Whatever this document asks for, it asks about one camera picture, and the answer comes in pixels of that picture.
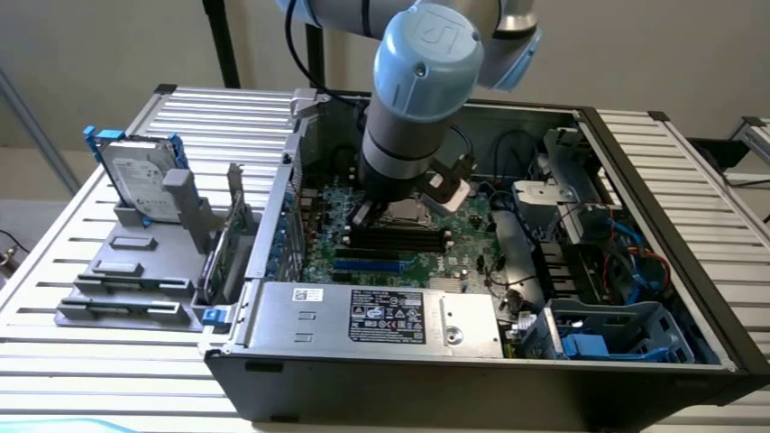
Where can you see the black open PC case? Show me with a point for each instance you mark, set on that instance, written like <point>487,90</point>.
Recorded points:
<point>480,379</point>

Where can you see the blue expansion slot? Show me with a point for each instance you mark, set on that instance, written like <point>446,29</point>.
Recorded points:
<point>367,266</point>

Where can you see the blue case latch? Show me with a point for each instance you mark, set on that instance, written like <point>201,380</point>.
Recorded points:
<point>215,315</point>

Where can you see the grey parts rack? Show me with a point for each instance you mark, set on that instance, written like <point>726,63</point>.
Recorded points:
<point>149,279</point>

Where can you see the green graphics card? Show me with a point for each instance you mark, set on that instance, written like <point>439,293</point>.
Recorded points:
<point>225,252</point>

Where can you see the black upright pole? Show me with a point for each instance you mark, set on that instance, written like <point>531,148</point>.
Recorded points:
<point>316,56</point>
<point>223,43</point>

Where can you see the silver drive cage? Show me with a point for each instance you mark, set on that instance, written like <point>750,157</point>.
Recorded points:
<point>562,185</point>

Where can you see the teal plastic object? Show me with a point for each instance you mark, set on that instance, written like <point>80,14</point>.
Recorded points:
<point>57,426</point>

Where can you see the silver CPU socket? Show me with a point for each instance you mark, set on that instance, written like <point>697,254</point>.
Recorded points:
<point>408,212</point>

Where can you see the black RAM slot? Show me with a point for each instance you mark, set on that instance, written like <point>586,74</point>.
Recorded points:
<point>399,239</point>

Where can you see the green motherboard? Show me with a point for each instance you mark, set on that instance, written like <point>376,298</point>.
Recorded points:
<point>415,257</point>

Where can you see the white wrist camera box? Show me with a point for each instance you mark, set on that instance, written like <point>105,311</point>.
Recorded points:
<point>450,191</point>

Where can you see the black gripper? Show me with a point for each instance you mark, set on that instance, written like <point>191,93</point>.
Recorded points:
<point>368,212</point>

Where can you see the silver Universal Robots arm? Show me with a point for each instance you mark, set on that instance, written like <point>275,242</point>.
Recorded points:
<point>420,67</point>

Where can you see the silver power supply unit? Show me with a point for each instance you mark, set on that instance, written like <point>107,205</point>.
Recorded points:
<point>372,318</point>

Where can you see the silver chipset heatsink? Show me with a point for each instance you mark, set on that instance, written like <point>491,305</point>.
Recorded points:
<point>448,286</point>

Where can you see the silver hard disk drive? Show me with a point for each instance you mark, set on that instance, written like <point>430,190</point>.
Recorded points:
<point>139,177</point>

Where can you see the grey blue disk bay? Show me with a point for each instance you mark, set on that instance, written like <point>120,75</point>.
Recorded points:
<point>607,331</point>

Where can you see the green RAM stick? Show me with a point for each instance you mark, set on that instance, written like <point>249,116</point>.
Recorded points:
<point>117,308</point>
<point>128,285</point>

